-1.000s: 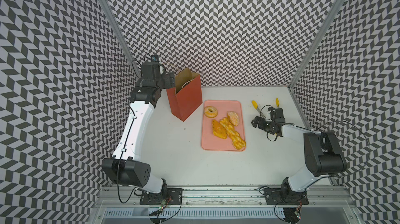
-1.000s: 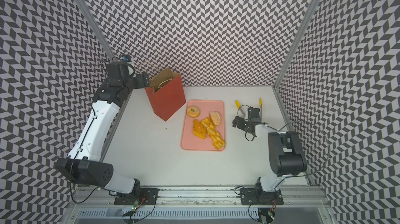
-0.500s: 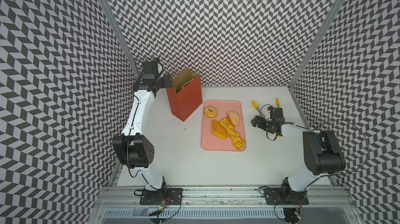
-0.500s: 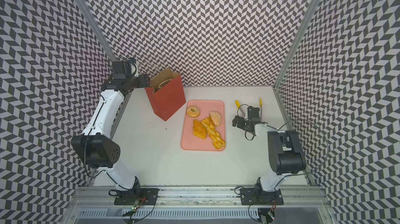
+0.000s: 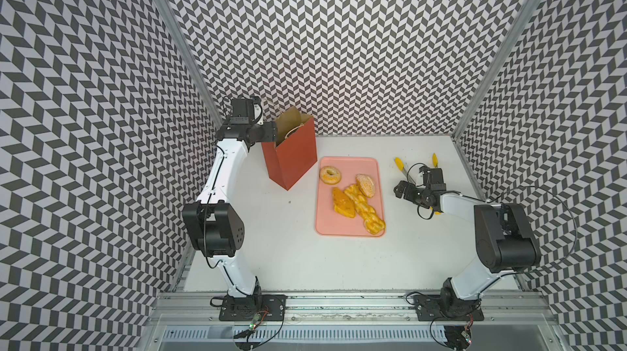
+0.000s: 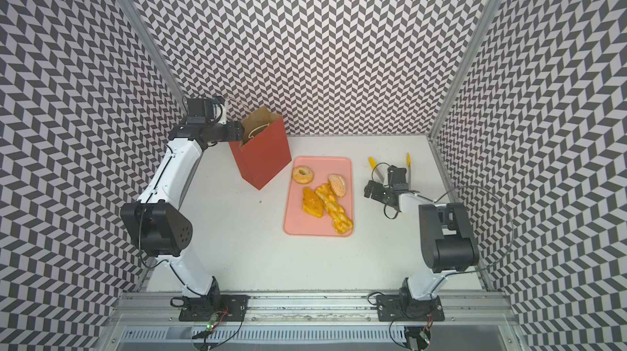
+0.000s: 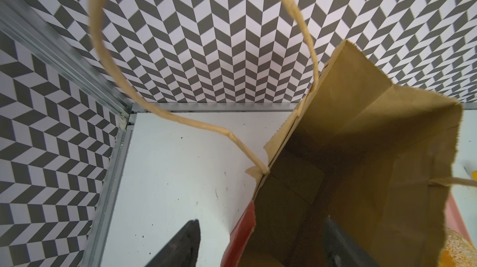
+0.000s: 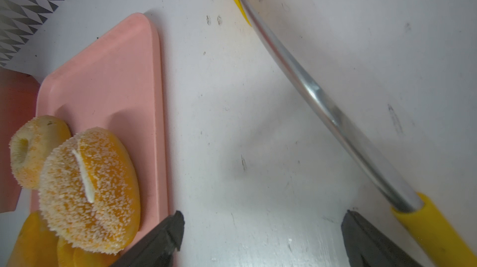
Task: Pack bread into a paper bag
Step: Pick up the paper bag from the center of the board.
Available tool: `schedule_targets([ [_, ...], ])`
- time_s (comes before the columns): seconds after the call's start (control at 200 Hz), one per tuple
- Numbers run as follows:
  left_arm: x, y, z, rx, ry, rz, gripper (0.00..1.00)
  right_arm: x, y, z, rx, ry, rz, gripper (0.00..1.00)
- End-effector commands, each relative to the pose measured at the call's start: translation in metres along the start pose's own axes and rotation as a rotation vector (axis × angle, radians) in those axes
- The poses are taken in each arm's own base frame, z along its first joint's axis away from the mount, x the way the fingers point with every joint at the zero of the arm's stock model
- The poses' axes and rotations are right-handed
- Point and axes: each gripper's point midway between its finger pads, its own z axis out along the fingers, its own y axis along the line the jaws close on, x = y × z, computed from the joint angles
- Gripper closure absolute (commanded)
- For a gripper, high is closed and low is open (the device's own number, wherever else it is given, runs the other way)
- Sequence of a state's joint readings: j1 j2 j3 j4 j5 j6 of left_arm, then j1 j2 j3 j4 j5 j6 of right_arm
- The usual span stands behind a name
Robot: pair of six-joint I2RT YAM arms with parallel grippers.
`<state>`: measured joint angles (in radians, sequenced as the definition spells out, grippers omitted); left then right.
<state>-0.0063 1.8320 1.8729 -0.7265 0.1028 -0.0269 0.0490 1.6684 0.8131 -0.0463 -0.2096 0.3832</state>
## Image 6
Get yellow metal tongs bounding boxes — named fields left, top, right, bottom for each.
left=368, top=153, right=411, bottom=187

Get red paper bag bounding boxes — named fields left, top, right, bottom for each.
left=229, top=106, right=292, bottom=190

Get round sugared bun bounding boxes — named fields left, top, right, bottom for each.
left=328, top=174, right=348, bottom=197

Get sugared ring donut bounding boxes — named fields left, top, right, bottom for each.
left=292, top=166, right=314, bottom=184

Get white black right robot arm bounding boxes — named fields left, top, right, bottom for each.
left=364, top=166, right=479, bottom=323

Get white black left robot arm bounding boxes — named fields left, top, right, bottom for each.
left=120, top=121, right=244, bottom=298

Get twisted braided bread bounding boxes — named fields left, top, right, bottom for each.
left=314, top=184, right=354, bottom=235

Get orange glazed pastry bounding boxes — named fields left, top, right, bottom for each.
left=302, top=187, right=324, bottom=218

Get pink plastic tray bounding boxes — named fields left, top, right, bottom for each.
left=283, top=157, right=354, bottom=238

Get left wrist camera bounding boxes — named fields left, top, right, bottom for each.
left=186, top=96, right=227, bottom=126

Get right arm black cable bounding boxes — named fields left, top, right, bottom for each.
left=430, top=185, right=515, bottom=274

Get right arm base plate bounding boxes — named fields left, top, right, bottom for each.
left=374, top=294, right=445, bottom=323

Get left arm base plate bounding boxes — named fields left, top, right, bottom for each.
left=171, top=295, right=250, bottom=323

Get aluminium front rail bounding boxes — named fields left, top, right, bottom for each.
left=96, top=291, right=527, bottom=350

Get aluminium corner post left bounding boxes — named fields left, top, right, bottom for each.
left=116, top=0, right=187, bottom=110

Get aluminium corner post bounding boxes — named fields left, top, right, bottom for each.
left=428, top=0, right=502, bottom=143
left=116, top=0, right=187, bottom=110

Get aluminium corner post right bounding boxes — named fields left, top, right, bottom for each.
left=428, top=0, right=502, bottom=143

